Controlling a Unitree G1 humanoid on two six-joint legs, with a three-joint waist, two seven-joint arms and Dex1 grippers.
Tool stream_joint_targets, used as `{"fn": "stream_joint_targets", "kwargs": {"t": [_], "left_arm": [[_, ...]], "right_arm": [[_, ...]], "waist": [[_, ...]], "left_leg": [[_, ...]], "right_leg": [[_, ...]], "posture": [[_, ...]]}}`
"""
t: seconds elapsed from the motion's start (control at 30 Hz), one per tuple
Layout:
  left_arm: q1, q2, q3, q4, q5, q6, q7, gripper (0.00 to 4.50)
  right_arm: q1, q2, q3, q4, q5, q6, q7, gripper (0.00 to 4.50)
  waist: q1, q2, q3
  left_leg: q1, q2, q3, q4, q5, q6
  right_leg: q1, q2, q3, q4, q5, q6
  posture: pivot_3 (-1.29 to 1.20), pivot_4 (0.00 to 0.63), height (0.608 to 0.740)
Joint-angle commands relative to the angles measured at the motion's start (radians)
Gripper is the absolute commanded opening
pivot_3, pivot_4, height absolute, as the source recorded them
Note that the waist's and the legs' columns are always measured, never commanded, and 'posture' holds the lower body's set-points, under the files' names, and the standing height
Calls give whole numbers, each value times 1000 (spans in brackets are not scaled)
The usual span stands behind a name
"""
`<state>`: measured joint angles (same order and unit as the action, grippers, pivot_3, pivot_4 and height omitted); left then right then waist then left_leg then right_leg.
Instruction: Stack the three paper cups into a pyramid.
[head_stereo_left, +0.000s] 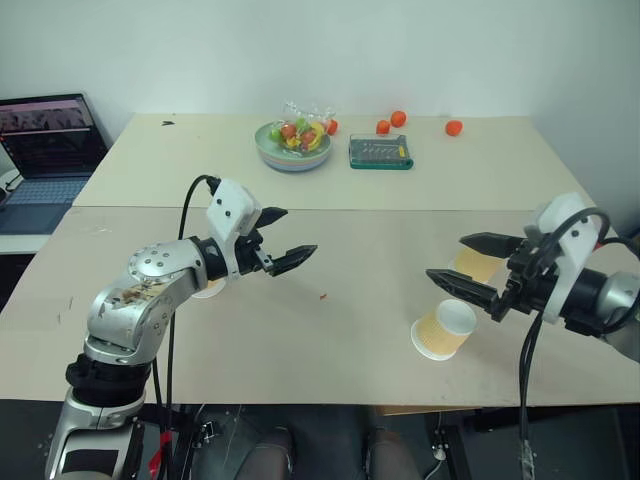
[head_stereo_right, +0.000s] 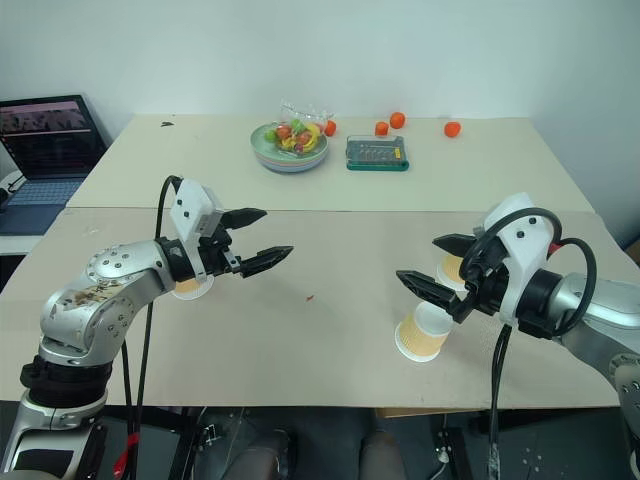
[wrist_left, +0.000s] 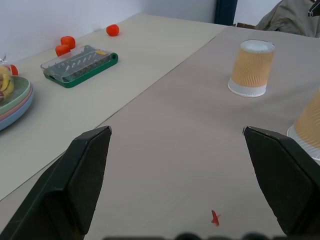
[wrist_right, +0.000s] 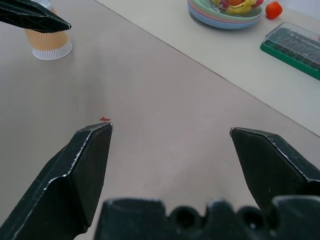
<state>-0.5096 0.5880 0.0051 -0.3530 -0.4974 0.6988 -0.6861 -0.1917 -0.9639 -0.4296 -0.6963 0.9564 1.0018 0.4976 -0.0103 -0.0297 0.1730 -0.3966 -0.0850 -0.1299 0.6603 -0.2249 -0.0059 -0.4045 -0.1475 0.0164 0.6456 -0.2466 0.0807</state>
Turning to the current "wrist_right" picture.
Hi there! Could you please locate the green plastic plate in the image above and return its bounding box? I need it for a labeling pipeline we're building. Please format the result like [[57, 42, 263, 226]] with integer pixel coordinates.
[[187, 0, 263, 18]]

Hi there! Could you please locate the green box with clear lid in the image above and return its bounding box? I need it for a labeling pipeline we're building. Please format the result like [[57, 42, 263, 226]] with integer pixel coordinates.
[[259, 21, 320, 82]]

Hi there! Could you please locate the stack of pastel plates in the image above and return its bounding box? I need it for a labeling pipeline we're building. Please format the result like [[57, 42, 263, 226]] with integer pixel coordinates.
[[188, 7, 261, 31]]

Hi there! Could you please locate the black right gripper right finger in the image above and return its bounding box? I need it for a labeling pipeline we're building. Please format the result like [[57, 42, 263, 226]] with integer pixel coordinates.
[[229, 126, 320, 211]]

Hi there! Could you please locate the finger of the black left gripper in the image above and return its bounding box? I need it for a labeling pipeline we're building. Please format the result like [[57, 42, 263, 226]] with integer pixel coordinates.
[[0, 11, 72, 34], [0, 0, 55, 17]]

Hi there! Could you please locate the pink plastic plate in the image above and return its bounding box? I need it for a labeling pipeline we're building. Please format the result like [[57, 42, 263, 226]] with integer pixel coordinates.
[[187, 3, 262, 23]]

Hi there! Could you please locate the orange ribbed paper cup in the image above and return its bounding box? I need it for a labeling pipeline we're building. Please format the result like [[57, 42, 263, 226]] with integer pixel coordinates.
[[24, 0, 73, 60]]

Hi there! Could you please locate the clear bowl of toy fruit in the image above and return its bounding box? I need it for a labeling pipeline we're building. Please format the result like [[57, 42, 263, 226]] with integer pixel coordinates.
[[209, 0, 271, 15]]

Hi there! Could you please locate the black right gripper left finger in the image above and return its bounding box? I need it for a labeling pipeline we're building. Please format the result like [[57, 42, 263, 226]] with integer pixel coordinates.
[[0, 121, 115, 240]]

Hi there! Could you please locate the red toy tomato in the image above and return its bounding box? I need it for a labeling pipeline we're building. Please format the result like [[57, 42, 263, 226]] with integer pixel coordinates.
[[265, 1, 284, 20]]

